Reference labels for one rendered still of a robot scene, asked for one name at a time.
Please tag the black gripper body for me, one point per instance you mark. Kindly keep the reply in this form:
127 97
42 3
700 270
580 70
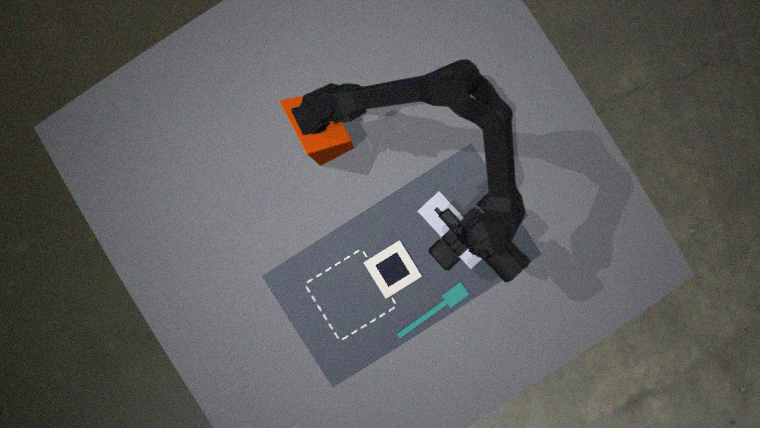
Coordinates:
444 254

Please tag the teal small trowel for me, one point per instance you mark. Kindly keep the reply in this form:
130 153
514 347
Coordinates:
451 297

